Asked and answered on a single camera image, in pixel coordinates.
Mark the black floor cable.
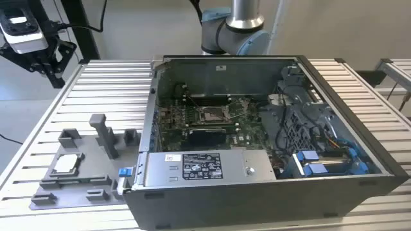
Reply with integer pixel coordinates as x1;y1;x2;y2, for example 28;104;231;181
0;133;24;145

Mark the black PC case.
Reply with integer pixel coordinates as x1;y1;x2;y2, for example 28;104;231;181
123;54;411;229

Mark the CPU socket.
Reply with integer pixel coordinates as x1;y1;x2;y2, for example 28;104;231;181
199;106;231;124

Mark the silver CPU chip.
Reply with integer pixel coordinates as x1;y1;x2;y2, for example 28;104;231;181
51;154;82;174

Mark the black camera cable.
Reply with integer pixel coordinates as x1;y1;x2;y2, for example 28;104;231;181
48;0;107;33

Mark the aluminium side table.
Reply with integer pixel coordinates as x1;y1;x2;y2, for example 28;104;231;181
375;57;411;97

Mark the green motherboard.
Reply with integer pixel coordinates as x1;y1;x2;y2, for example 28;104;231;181
155;96;280;154

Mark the metal locking lever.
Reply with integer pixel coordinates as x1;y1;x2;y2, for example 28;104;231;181
188;95;203;109

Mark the black rectangular module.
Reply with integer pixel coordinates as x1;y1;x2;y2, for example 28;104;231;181
188;127;226;148

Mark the grey drive cage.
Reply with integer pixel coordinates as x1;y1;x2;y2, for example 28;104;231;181
259;64;385;180

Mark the white cable duct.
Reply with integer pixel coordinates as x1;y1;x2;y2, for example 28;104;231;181
271;0;287;50

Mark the black finned heatsink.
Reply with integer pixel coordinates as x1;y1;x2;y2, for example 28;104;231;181
191;94;231;101

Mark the grey parts rack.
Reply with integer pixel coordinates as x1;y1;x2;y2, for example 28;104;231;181
30;113;143;210

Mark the black frame post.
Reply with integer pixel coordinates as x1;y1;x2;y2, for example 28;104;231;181
60;0;102;64

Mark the black case cable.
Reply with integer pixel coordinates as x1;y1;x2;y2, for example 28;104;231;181
274;92;295;154

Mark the hard disk in blue carrier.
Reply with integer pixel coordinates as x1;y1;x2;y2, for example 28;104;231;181
116;167;135;195

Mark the silver power supply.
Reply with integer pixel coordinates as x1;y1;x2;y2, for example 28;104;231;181
144;149;278;188

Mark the orange yellow wire bundle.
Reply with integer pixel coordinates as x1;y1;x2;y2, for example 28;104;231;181
323;134;342;150

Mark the blue plastic latch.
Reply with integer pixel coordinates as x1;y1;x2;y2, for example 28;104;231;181
304;162;329;174
296;150;319;161

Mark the blue plastic bracket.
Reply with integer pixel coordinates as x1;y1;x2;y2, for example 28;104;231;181
349;148;370;176

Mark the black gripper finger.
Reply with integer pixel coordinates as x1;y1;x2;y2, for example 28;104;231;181
0;48;48;74
44;38;79;89

